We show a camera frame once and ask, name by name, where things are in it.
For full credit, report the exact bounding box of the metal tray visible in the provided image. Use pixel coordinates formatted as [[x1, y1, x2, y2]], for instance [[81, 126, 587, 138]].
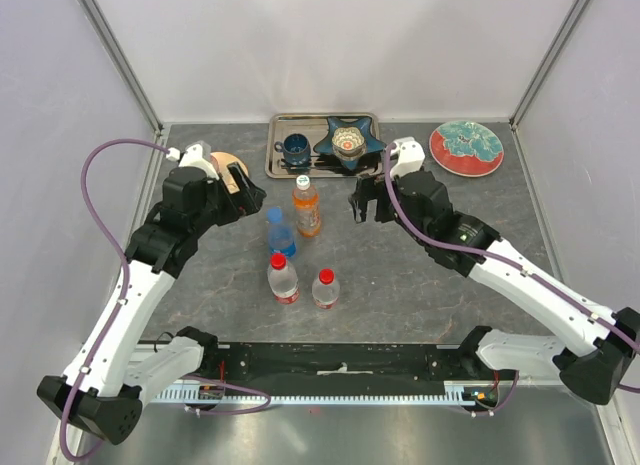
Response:
[[264, 112, 384, 180]]

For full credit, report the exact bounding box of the blue cap water bottle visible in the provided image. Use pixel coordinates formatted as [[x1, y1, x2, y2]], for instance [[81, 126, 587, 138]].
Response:
[[266, 207, 297, 258]]

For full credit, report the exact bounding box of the orange tea bottle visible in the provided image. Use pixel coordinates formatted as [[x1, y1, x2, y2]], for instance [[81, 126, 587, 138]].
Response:
[[292, 180, 321, 237]]

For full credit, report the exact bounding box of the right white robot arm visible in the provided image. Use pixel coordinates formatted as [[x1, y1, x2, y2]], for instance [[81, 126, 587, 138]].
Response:
[[349, 168, 639, 405]]

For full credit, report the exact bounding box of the white tea bottle cap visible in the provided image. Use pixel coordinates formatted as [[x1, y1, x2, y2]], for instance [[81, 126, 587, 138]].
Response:
[[296, 175, 310, 190]]

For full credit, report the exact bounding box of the blue teacup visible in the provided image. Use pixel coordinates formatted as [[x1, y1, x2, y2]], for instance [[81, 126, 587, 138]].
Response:
[[274, 133, 311, 166]]

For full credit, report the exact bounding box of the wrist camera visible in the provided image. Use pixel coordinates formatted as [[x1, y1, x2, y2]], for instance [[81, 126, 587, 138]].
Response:
[[166, 141, 219, 180], [385, 136, 425, 179]]

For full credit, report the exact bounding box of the blue star-shaped dish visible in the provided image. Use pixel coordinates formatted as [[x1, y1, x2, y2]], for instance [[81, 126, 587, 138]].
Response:
[[313, 116, 386, 171]]

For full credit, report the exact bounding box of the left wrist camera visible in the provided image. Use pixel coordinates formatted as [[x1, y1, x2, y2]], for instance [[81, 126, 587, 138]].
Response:
[[166, 141, 219, 180]]

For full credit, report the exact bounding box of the red cap water bottle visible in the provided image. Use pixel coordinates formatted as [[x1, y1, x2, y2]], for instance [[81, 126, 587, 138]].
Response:
[[312, 268, 340, 310], [267, 253, 299, 305]]

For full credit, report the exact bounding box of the small patterned bowl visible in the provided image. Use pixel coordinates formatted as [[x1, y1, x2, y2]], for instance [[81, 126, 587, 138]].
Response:
[[331, 127, 366, 160]]

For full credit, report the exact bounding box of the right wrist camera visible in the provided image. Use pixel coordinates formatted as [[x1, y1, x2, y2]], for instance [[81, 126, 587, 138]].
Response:
[[385, 136, 425, 179]]

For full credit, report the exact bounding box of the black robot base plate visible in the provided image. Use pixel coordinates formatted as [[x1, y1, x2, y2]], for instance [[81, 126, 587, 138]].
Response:
[[197, 340, 521, 397]]

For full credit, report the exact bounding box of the tan wooden plate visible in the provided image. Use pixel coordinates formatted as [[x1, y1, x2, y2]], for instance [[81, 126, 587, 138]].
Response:
[[211, 151, 249, 194]]

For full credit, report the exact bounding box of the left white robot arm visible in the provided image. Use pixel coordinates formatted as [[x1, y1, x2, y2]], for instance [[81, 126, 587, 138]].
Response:
[[37, 163, 266, 445]]

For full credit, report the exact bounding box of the slotted cable duct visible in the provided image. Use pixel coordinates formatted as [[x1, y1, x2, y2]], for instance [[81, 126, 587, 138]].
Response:
[[152, 380, 489, 408]]

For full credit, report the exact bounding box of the red teal floral plate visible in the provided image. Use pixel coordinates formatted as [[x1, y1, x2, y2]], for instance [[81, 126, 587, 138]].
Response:
[[429, 120, 505, 178]]

